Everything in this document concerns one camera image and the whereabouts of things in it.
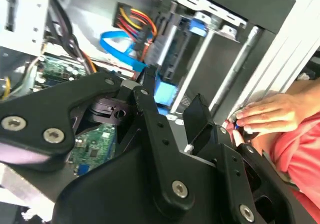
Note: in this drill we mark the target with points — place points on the person's hand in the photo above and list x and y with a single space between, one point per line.
272 111

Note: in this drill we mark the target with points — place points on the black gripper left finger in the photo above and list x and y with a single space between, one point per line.
37 114

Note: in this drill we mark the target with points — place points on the hard disk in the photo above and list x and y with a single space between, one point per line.
165 94

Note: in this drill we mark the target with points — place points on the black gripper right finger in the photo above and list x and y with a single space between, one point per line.
225 159

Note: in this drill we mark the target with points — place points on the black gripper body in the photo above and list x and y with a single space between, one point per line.
120 191

